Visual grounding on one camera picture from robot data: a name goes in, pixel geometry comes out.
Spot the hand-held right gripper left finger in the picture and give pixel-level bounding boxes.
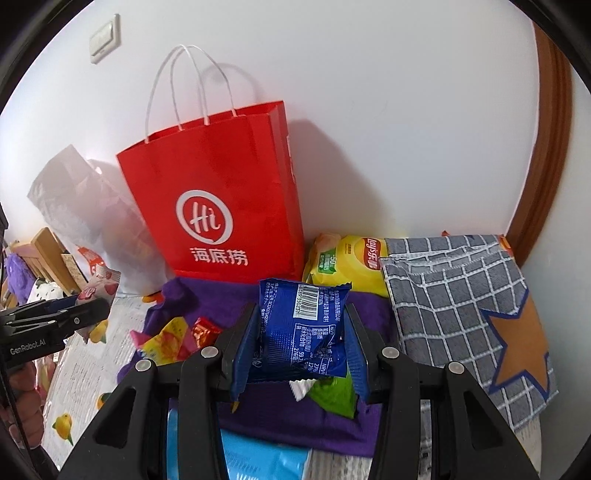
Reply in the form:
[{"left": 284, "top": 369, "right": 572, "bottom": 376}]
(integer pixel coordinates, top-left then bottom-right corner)
[{"left": 58, "top": 302, "right": 262, "bottom": 480}]

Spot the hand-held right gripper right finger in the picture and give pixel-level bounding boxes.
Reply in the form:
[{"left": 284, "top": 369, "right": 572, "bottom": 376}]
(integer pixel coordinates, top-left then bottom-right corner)
[{"left": 344, "top": 302, "right": 541, "bottom": 480}]

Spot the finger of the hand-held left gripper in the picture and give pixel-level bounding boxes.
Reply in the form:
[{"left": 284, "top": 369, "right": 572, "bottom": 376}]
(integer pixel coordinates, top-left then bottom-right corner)
[
  {"left": 41, "top": 298, "right": 112, "bottom": 342},
  {"left": 0, "top": 295, "right": 81, "bottom": 325}
]

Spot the pink snack packet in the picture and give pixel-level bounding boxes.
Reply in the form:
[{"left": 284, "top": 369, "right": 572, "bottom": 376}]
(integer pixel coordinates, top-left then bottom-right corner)
[{"left": 76, "top": 265, "right": 122, "bottom": 305}]

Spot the blue snack packet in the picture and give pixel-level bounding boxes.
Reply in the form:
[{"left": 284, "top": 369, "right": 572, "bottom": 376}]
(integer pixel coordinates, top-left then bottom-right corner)
[{"left": 247, "top": 278, "right": 356, "bottom": 384}]

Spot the grey checked cloth bag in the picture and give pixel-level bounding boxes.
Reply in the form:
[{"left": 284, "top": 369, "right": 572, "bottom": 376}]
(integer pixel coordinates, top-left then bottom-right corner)
[{"left": 379, "top": 233, "right": 559, "bottom": 432}]

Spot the red paper bag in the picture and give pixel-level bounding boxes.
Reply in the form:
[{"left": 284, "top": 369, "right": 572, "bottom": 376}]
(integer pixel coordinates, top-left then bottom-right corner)
[{"left": 115, "top": 44, "right": 305, "bottom": 284}]

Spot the person's left hand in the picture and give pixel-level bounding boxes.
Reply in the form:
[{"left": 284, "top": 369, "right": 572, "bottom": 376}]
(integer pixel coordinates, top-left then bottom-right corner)
[{"left": 7, "top": 360, "right": 47, "bottom": 448}]

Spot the green snack packet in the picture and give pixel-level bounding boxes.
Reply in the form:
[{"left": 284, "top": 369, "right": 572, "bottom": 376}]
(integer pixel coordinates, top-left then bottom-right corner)
[{"left": 291, "top": 374, "right": 358, "bottom": 418}]

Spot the purple plush thing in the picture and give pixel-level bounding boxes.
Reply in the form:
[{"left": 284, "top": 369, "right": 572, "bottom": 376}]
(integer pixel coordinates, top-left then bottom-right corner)
[{"left": 2, "top": 251, "right": 35, "bottom": 305}]

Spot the small red candy packet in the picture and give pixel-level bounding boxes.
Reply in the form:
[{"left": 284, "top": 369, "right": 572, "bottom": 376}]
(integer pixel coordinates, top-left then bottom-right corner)
[{"left": 191, "top": 316, "right": 222, "bottom": 347}]

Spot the fruit print table cover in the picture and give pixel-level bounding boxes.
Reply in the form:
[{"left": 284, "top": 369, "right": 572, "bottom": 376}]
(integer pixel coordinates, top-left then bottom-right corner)
[{"left": 28, "top": 277, "right": 561, "bottom": 480}]

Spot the purple cloth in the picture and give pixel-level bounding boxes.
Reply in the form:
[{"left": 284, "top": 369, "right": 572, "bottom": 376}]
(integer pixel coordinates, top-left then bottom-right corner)
[{"left": 117, "top": 276, "right": 398, "bottom": 457}]

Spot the yellow snack packet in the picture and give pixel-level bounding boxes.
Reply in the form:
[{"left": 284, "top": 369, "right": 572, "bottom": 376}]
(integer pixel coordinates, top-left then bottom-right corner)
[{"left": 131, "top": 316, "right": 204, "bottom": 363}]

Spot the yellow chips bag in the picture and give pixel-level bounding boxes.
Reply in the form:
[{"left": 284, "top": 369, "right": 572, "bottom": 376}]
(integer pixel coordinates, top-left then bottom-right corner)
[{"left": 302, "top": 233, "right": 393, "bottom": 298}]

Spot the light blue packet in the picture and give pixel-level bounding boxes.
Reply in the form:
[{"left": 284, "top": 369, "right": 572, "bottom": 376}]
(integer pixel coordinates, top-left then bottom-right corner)
[{"left": 166, "top": 406, "right": 310, "bottom": 480}]

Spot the white plastic bag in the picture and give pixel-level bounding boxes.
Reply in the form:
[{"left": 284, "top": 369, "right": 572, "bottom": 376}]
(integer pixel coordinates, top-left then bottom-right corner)
[{"left": 27, "top": 144, "right": 167, "bottom": 296}]

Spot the white wall switch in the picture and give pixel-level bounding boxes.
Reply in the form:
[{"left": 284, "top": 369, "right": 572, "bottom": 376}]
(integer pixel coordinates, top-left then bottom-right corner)
[{"left": 88, "top": 14, "right": 122, "bottom": 64}]

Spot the brown wooden door frame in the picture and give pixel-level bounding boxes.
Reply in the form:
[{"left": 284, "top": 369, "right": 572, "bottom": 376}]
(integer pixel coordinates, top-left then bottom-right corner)
[{"left": 505, "top": 21, "right": 573, "bottom": 266}]

